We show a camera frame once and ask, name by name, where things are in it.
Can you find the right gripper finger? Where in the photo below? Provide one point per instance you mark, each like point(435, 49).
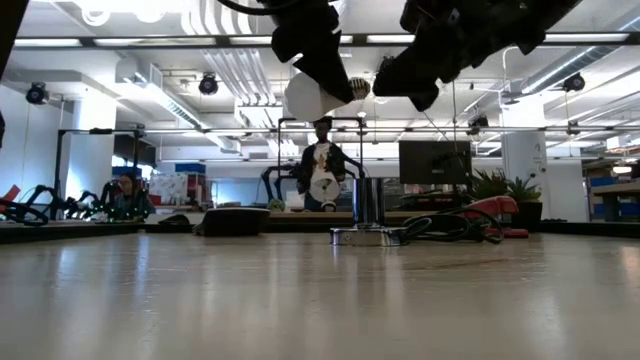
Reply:
point(426, 100)
point(405, 77)

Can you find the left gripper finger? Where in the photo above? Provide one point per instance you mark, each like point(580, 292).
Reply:
point(327, 75)

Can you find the white lightbulb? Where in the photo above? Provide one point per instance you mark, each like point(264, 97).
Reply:
point(305, 102)

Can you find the chrome lamp socket base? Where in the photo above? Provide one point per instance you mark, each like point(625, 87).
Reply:
point(368, 200)

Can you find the black monitor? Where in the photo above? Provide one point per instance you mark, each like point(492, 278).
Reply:
point(435, 162)

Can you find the standing person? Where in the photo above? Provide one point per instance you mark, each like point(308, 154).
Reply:
point(322, 165)

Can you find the red stapler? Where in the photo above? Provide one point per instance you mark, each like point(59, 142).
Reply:
point(492, 205)

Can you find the small potted succulent plant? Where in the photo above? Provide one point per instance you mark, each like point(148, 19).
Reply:
point(527, 212)

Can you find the blue storage bin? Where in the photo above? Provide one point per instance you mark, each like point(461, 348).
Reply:
point(190, 168)

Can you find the silver calculator with dark keys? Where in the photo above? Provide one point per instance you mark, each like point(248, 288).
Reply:
point(232, 222)

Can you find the wooden background table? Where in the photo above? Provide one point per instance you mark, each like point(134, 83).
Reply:
point(615, 189)

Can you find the seated person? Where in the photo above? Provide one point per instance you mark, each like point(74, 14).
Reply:
point(131, 200)

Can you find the black background robot arms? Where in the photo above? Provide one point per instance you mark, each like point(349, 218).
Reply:
point(20, 212)

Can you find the black ceiling-hung camera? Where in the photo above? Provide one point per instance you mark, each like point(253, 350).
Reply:
point(574, 82)
point(37, 94)
point(208, 85)
point(478, 122)

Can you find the black aluminium table frame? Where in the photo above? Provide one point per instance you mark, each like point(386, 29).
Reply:
point(75, 231)

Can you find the black rig post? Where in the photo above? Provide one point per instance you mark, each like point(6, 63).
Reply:
point(7, 25)

